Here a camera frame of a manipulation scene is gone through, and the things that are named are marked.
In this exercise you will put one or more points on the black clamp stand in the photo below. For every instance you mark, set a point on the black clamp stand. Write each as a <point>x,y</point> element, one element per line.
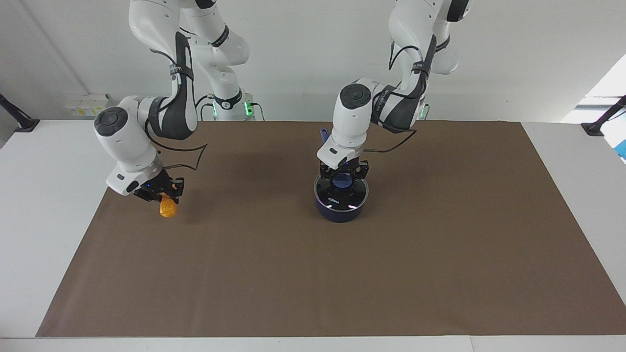
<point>24,122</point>
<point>596,127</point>

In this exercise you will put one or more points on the dark blue saucepan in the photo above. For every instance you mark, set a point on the dark blue saucepan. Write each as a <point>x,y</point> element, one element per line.
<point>337,215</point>

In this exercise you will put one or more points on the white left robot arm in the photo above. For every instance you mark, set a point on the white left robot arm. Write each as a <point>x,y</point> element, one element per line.
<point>349,122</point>

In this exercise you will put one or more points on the brown table mat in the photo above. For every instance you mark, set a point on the brown table mat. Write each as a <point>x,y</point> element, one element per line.
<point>293,274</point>

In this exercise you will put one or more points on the white wall socket box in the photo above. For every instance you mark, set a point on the white wall socket box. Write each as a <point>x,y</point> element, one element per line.
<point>88,105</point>

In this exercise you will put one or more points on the orange corn cob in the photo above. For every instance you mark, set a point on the orange corn cob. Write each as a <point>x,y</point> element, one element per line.
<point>168,209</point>

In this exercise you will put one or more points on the glass lid with blue knob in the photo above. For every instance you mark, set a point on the glass lid with blue knob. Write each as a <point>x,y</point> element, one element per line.
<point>340,198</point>

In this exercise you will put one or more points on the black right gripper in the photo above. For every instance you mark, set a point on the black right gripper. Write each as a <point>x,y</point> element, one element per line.
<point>151,188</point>

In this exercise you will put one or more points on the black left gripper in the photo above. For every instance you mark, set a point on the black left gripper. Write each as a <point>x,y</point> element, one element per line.
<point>342,167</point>

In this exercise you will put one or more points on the light blue object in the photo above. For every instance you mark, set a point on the light blue object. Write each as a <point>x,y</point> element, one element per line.
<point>622,149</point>

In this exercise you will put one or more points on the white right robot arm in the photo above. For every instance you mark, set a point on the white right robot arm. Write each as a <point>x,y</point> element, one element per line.
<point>122,142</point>

